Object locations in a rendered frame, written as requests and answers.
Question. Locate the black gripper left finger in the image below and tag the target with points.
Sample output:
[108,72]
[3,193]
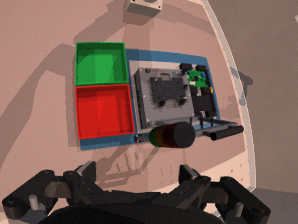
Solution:
[25,205]

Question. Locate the green bin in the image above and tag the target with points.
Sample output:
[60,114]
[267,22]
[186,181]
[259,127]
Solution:
[100,63]

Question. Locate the red open-top bin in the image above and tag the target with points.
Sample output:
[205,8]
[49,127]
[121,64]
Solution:
[104,109]

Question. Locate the green circuit board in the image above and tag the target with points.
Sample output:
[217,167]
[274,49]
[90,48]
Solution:
[198,76]

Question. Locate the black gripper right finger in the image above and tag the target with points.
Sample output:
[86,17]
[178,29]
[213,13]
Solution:
[240,206]

